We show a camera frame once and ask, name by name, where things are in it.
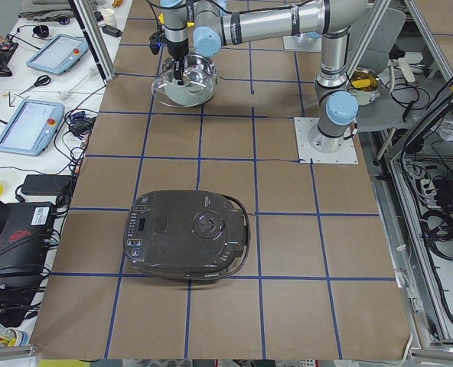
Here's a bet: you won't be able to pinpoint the gray chair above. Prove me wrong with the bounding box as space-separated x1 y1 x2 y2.
357 8 406 74

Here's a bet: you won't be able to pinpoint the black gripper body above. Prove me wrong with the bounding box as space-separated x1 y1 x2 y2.
167 38 189 60

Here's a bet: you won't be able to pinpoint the black handled scissors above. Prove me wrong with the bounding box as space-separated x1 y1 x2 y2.
21 74 52 94

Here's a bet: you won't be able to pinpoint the white paper cup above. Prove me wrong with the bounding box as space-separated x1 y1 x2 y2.
101 8 117 27

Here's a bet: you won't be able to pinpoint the black round object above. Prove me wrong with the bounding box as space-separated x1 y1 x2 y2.
32 24 50 39

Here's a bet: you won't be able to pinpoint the small pot with yellow items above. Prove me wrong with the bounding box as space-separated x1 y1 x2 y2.
347 68 380 106

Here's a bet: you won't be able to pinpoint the black power adapter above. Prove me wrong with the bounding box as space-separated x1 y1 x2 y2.
21 174 70 196

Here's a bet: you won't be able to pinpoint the black computer box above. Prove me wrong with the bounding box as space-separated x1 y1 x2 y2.
0 202 57 275

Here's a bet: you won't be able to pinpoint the dark brown rice cooker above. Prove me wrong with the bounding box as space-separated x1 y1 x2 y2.
123 190 250 281

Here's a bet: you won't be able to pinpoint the aluminium frame post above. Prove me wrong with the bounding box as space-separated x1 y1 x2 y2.
68 0 115 82

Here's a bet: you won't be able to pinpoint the upper blue teach pendant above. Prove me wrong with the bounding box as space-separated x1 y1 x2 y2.
26 34 89 75

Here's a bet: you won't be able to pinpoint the lower blue teach pendant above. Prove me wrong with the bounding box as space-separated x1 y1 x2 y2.
0 99 65 156

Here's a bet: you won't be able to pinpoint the blue teach pendant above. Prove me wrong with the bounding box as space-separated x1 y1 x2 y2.
26 34 89 75
0 99 65 156

